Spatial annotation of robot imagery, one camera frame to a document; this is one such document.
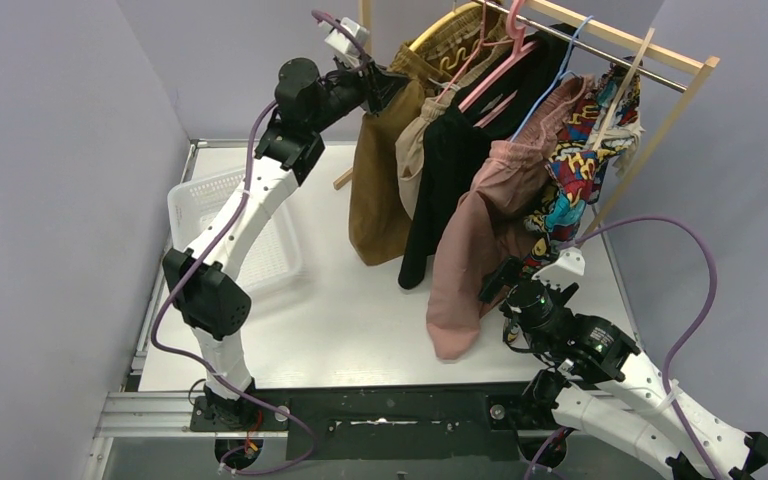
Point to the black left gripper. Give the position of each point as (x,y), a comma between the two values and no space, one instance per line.
(371,82)

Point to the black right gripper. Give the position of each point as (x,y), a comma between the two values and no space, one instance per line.
(507,268)

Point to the yellow wire hanger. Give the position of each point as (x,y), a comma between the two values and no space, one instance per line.
(439,51)

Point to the brown shorts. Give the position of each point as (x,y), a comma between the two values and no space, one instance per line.
(378,225)

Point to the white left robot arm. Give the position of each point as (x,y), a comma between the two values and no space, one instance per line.
(202,276)

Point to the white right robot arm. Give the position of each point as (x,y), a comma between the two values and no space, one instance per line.
(599,381)

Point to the beige shorts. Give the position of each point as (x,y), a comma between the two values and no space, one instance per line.
(409,147)

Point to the pink shorts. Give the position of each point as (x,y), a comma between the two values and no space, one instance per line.
(486,227)

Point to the black shorts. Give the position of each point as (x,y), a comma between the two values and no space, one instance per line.
(456,145)

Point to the colourful comic print shorts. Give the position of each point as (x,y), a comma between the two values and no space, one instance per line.
(577,171)

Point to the light blue hanger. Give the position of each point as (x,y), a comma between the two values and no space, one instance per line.
(561,72)

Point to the wooden hanger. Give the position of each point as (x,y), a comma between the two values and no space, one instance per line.
(628,77)

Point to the white plastic basket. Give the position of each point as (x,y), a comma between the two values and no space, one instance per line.
(260,251)

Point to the wooden clothes rack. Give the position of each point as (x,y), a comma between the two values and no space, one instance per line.
(701,72)

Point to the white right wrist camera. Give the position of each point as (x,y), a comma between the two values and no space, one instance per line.
(567,269)

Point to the thin pink wire hanger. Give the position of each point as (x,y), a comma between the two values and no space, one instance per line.
(485,26)

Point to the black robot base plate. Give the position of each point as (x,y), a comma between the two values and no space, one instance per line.
(425,422)

